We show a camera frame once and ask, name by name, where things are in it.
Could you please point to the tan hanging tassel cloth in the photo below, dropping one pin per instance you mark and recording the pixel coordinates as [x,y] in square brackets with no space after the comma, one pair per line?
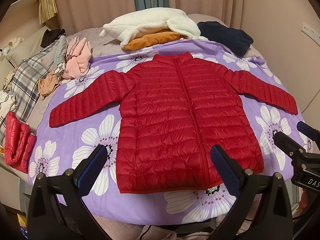
[47,10]

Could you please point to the folded red puffer item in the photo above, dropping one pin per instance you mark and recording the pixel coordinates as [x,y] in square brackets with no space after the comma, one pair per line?
[19,142]

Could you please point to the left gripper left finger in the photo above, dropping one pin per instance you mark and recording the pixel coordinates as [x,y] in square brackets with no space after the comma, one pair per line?
[56,209]

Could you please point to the red puffer jacket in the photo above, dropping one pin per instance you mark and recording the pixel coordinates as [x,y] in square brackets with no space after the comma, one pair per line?
[173,110]

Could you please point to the plaid grey garment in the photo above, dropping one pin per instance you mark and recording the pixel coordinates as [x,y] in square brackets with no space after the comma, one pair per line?
[22,89]

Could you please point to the white fleece garment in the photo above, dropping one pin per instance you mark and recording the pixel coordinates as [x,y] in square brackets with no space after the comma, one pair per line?
[126,28]

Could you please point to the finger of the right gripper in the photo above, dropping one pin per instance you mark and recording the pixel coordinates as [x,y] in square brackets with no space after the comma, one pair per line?
[289,146]
[308,131]

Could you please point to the pink garment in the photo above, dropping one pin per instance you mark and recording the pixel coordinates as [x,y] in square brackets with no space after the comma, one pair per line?
[78,55]

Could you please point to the orange folded garment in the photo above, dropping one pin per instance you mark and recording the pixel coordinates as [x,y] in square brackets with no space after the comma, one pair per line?
[160,37]

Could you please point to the navy folded garment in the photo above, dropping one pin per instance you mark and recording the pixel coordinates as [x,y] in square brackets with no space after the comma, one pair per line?
[237,40]

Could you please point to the black garment on pillow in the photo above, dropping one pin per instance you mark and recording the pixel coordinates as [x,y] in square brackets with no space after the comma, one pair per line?
[50,36]

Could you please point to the small tan garment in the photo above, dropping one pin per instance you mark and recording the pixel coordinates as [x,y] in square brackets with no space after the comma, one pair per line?
[48,85]

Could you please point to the white wall power strip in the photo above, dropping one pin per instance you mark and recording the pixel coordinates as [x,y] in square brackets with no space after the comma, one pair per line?
[307,30]

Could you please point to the beige curtain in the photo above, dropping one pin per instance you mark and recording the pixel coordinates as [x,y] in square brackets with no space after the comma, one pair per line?
[150,0]

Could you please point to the beige pillow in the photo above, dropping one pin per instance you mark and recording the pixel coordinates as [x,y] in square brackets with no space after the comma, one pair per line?
[28,48]

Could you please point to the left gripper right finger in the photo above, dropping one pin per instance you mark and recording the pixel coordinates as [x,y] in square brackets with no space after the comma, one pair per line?
[273,218]

